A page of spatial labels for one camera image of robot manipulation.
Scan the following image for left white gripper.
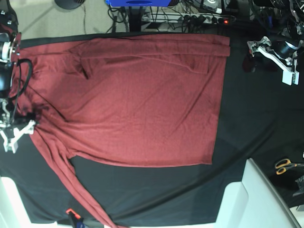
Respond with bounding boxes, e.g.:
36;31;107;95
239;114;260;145
242;36;299;85

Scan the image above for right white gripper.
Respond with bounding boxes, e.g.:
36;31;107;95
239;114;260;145
0;113;37;153

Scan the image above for red long-sleeve T-shirt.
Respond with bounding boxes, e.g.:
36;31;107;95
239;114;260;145
18;34;230;228

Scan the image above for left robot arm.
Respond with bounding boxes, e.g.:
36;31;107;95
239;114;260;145
242;0;304;86

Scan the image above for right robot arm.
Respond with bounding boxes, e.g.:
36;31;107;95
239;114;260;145
0;0;37;153

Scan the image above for black table cloth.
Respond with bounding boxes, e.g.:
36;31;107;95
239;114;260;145
0;38;304;227

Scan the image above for white power strip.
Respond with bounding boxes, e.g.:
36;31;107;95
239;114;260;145
182;14;237;26

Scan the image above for orange and blue clamp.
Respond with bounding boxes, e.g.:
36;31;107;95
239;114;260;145
66;208;87;228

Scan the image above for black round base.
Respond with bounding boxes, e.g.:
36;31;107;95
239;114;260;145
54;0;85;10

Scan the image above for blue plastic box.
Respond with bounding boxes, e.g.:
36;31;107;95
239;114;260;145
105;0;171;7

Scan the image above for yellow-handled scissors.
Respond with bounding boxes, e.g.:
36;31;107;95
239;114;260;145
275;158;304;175

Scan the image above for black stand post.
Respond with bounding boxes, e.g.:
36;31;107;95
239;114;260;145
127;6;144;32

